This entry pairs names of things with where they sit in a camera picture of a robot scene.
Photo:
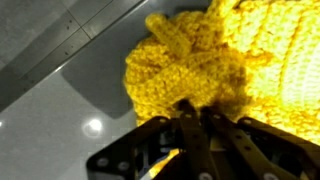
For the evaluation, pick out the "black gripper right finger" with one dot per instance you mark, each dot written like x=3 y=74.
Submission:
x=253 y=150

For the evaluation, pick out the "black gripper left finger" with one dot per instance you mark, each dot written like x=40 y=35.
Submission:
x=196 y=146

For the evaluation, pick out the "yellow knitted cloth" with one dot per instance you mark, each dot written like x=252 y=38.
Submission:
x=206 y=66

